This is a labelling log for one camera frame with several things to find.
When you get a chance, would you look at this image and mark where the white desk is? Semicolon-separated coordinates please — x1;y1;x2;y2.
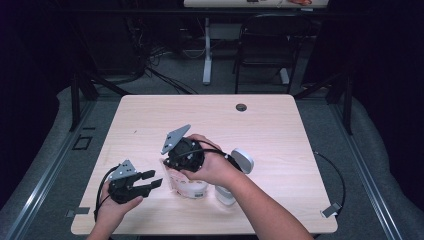
183;0;329;86

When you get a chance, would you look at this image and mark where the grey tape strip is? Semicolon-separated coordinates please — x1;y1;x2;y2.
65;206;91;218

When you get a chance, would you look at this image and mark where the bundle of black floor cables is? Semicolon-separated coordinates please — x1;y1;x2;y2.
126;19;200;96

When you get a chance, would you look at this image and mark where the person's left hand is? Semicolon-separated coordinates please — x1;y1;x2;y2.
96;182;144;231

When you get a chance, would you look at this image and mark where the right hand-held gripper black cable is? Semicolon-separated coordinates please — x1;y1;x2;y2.
181;139;346;211

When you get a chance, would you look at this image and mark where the aluminium floor rail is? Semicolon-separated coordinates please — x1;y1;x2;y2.
4;99;98;240
328;99;406;240

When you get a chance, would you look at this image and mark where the clear pouch with red label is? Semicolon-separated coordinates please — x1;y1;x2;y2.
162;159;210;200

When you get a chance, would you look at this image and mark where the person's right hand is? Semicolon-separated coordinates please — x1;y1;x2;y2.
181;133;246;189

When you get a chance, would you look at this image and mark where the black metal stand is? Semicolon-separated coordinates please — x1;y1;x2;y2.
69;71;132;133
293;71;354;136

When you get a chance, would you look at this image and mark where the left hand-held gripper black cable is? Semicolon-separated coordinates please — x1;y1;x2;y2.
94;164;122;223

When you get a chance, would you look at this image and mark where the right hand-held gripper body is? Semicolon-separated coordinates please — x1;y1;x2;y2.
160;124;206;172

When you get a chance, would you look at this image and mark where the black folding chair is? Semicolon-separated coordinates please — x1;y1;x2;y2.
233;13;314;95

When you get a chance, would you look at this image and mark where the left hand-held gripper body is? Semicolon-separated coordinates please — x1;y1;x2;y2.
107;159;152;205

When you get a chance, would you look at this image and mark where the hand-held gripper black cable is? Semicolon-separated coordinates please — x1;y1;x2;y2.
181;139;346;211
94;164;122;223

